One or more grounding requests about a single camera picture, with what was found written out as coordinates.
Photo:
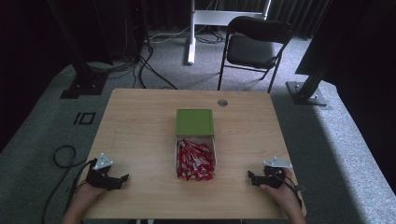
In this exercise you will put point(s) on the pile of red packets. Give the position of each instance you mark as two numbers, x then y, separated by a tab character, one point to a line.
195	160

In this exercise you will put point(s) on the clear box of red packets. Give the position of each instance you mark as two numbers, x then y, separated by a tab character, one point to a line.
176	146

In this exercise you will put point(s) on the person's right hand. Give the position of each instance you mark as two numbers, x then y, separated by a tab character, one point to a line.
281	194

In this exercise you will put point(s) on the white desk frame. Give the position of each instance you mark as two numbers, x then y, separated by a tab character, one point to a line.
194	28

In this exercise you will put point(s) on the black folding chair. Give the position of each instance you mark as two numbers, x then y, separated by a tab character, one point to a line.
253	46

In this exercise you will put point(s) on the green box sleeve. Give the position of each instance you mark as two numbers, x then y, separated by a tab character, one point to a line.
195	122

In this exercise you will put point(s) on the person's left hand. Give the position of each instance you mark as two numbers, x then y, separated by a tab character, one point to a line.
88	193

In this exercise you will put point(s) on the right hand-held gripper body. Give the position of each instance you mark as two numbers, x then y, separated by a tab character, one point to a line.
273	175

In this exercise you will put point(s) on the dark curtain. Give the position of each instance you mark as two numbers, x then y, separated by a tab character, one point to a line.
299	15

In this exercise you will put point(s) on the black metal stand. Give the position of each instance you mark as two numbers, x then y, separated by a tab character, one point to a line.
311	84
82	68

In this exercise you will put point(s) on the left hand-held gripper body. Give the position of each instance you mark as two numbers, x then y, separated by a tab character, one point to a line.
100	178

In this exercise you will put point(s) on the grey table grommet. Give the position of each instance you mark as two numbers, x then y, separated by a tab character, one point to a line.
222	103

